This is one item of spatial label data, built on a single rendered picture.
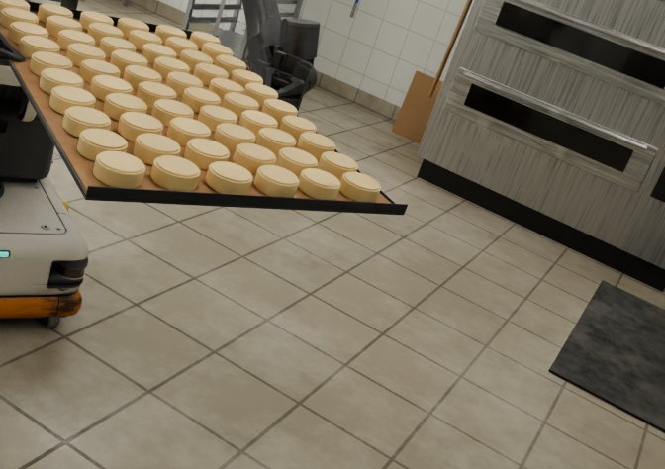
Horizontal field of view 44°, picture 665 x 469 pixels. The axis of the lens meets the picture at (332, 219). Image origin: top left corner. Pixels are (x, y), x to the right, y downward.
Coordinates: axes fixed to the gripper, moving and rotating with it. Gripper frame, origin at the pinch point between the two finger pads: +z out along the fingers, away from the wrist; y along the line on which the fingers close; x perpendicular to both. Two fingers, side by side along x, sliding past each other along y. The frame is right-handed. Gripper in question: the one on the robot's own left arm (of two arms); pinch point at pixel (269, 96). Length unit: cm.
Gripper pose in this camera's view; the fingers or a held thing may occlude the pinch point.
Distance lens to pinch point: 128.8
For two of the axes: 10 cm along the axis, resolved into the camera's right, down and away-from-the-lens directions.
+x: -9.3, -3.6, 0.9
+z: -2.1, 3.2, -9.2
